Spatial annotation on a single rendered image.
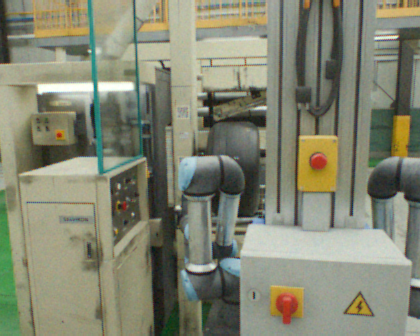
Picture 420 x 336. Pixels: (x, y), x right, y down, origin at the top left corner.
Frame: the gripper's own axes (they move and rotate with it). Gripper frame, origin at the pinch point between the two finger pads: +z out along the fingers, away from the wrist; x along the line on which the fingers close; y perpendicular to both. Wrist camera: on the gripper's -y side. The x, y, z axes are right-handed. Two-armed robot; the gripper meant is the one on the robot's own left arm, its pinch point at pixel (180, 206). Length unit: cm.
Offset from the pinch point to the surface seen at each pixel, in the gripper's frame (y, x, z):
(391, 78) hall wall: -217, 718, 718
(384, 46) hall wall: -301, 685, 728
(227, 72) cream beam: -73, 32, 52
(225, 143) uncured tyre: -31.6, 24.1, 15.1
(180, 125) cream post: -38, 3, 37
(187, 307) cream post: 74, 19, 37
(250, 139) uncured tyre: -35, 37, 12
